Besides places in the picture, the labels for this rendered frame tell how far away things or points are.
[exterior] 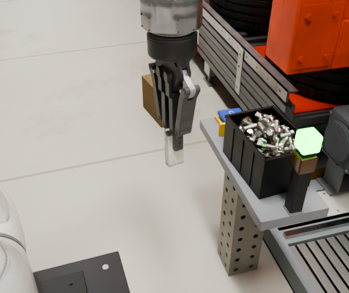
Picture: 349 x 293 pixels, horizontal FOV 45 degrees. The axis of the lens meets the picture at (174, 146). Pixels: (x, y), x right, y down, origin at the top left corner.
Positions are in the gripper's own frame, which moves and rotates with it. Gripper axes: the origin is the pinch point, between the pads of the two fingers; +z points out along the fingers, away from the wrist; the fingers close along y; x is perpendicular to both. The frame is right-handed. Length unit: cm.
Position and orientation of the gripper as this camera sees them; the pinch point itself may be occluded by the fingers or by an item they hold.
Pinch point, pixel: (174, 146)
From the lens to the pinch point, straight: 73.4
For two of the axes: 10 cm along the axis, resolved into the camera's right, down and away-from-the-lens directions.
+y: 4.7, 4.6, -7.5
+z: 0.2, 8.5, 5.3
